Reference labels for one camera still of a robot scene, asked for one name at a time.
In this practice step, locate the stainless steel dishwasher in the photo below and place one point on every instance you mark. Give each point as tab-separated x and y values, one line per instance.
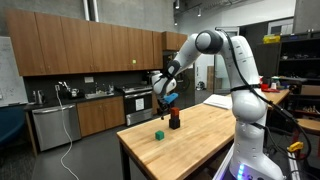
55	128

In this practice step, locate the white paper stack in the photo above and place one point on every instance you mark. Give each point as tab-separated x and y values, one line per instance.
218	101

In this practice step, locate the brown upper wall cabinets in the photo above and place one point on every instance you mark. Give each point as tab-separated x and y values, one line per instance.
83	46

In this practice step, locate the white wall whiteboard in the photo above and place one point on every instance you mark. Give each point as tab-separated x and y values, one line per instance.
11	76

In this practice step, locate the blue lounge chair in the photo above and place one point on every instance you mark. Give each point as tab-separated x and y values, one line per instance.
10	125

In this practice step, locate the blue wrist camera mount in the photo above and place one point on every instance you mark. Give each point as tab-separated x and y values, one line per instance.
171	97

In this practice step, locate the black shelving unit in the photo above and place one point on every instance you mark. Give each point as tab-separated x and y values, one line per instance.
296	63

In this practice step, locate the stainless steel refrigerator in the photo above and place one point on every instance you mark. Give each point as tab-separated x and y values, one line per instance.
186	90

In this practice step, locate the yellow storage box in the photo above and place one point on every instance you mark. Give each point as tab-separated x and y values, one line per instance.
271	39

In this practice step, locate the green wooden block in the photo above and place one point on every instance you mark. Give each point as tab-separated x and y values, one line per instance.
159	135

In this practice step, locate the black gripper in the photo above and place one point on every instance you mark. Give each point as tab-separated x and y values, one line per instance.
163	102

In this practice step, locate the countertop coffee maker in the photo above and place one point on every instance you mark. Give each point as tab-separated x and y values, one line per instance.
71	91

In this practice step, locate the steel electric kettle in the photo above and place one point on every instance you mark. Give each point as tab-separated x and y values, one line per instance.
39	97

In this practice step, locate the red wooden block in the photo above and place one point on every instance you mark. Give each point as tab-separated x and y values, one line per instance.
175	112

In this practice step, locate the wooden butcher block table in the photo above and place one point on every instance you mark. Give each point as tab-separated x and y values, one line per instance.
186	146

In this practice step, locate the small brown upper cabinet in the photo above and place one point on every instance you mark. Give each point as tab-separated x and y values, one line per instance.
173	40

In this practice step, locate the dark blue wooden block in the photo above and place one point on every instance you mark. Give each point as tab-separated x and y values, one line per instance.
175	118

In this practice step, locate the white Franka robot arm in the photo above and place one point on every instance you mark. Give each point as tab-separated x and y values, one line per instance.
248	106

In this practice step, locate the brown lower sink cabinet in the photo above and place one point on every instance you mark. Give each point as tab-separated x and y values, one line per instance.
100	115

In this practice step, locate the yellow bar clamp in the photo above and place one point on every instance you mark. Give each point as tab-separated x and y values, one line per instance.
295	146

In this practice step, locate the chrome sink faucet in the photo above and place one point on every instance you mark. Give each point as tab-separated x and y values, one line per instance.
96	89

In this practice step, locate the green sticky note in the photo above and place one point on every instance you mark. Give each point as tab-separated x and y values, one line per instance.
134	61

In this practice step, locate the red tray with cup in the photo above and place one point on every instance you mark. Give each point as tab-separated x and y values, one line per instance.
268	87

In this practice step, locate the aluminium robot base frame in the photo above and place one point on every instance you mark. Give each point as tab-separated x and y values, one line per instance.
222	166

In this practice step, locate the black wooden block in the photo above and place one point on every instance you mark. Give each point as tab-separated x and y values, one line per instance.
174	124

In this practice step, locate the white ceiling pipes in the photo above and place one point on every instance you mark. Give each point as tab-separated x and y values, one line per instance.
90	10

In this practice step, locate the black kitchen countertop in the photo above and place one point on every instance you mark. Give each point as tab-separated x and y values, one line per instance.
50	102

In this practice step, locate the steel kitchen sink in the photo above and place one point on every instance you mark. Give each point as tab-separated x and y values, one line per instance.
99	95

